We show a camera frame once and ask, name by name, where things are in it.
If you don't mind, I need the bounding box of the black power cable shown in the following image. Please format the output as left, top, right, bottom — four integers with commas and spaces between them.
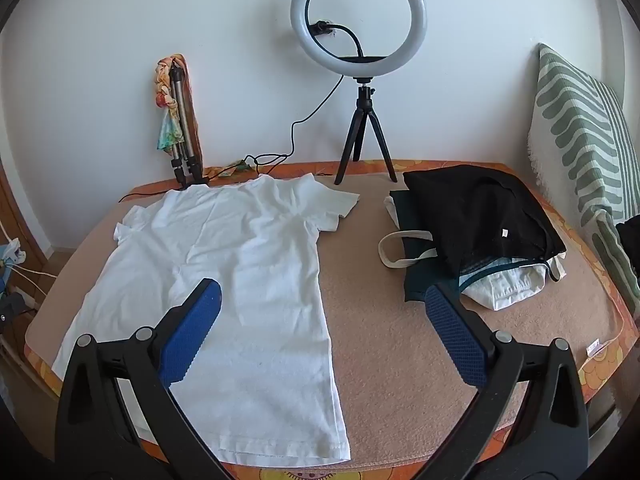
118, 74, 347, 204

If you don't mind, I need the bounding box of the orange patterned bed sheet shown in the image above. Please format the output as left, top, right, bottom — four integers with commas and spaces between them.
22, 159, 640, 480

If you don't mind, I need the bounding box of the beige blanket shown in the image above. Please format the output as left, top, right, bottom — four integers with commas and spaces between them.
25, 162, 626, 468

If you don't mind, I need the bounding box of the white ring light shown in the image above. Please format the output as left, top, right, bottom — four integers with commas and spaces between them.
290, 0, 429, 81

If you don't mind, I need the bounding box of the white t-shirt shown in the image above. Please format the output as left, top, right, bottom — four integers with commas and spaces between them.
51, 172, 362, 466

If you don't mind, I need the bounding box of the green striped pillow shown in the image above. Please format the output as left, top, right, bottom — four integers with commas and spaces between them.
527, 42, 640, 311

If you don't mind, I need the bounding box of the light blue plastic object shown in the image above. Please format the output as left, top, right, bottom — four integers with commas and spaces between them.
0, 242, 23, 296

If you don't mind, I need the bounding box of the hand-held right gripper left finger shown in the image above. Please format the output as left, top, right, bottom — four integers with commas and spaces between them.
54, 278, 231, 480

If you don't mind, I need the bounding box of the wooden door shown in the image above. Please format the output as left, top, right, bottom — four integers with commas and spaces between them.
0, 155, 51, 263

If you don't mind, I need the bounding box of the dark cloth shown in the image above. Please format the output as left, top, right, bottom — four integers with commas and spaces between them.
616, 220, 640, 281

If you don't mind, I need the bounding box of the black garment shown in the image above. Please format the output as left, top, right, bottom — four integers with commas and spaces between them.
403, 165, 567, 277

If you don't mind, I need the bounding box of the dark green tote bag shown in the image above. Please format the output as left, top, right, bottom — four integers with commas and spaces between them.
378, 189, 463, 303

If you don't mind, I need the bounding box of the folded grey tripod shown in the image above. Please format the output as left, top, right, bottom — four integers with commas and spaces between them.
167, 62, 211, 188

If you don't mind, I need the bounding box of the colourful patterned scarf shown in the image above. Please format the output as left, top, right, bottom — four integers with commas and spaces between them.
152, 53, 251, 181

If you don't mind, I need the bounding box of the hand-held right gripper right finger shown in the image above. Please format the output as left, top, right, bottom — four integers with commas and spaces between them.
424, 282, 591, 480

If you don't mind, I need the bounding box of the white folded garment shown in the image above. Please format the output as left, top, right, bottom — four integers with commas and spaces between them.
460, 255, 568, 311

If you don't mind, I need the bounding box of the white cord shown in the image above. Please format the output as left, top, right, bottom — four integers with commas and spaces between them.
0, 220, 57, 281

